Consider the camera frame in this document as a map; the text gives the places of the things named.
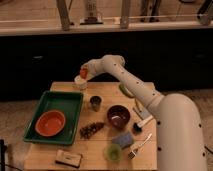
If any metal fork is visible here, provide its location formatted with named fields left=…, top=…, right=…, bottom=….
left=128, top=134, right=152, bottom=159

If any white handled black brush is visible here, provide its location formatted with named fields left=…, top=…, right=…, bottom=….
left=133, top=116, right=153, bottom=133

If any dark grape bunch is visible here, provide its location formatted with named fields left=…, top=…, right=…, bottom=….
left=80, top=122, right=104, bottom=139

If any white paper cup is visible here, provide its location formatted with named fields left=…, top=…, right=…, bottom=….
left=74, top=75, right=87, bottom=90

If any orange bowl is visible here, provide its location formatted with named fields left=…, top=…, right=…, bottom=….
left=35, top=110, right=66, bottom=137

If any green chili pepper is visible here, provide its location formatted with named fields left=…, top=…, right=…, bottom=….
left=119, top=83, right=134, bottom=98

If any wooden block eraser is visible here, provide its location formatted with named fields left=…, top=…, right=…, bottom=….
left=55, top=150, right=82, bottom=168

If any green plastic tray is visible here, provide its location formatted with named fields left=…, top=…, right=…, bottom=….
left=23, top=91, right=83, bottom=145

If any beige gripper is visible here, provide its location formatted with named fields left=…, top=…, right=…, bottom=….
left=80, top=62, right=96, bottom=80

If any grey cloth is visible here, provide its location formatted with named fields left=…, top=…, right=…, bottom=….
left=133, top=106, right=150, bottom=120

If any dark purple bowl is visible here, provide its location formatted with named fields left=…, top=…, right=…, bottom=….
left=107, top=105, right=130, bottom=129

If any yellow banana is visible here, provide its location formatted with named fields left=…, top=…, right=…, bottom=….
left=135, top=99, right=142, bottom=112

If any green plastic cup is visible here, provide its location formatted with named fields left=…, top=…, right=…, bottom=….
left=104, top=144, right=122, bottom=162

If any small metal cup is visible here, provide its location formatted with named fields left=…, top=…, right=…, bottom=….
left=90, top=96, right=102, bottom=112

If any blue sponge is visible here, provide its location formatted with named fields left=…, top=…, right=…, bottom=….
left=112, top=132, right=134, bottom=149

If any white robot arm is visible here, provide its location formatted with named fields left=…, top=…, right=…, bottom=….
left=80, top=55, right=208, bottom=171

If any wooden table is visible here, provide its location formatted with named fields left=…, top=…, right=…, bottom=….
left=24, top=82, right=157, bottom=171

